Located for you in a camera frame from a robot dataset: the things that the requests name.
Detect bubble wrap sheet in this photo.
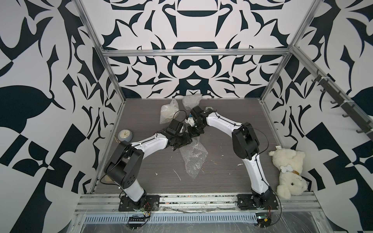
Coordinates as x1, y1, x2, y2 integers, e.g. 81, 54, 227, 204
182, 94, 203, 110
159, 99, 179, 124
180, 137, 208, 179

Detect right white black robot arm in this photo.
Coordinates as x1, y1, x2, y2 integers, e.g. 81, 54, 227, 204
186, 106, 273, 206

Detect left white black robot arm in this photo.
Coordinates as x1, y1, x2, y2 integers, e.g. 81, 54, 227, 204
104, 130, 192, 203

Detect wooden oval brush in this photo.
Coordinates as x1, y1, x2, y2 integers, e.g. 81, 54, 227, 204
104, 175, 114, 183

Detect left electronics board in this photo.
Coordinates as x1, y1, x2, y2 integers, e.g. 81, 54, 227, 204
127, 216, 150, 230

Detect electronics board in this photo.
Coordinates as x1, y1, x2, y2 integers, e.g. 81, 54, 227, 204
255, 213, 272, 228
127, 216, 150, 230

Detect white teddy bear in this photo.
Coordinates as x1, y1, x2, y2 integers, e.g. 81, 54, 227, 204
269, 148, 308, 200

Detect right electronics board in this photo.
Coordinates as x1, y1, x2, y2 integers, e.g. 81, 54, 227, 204
255, 213, 272, 228

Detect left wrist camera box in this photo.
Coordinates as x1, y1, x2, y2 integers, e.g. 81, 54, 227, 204
166, 119, 183, 135

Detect aluminium frame rail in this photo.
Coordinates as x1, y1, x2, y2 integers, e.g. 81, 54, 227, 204
102, 48, 289, 57

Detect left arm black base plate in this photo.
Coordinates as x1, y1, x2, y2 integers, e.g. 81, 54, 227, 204
119, 194, 160, 212

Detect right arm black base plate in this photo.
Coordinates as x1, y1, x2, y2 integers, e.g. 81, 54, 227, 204
237, 190, 278, 210

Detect white slotted cable duct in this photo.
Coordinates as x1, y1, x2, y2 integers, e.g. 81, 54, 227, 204
84, 213, 257, 224

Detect grey wall hook rail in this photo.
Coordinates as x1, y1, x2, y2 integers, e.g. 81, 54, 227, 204
312, 69, 373, 141

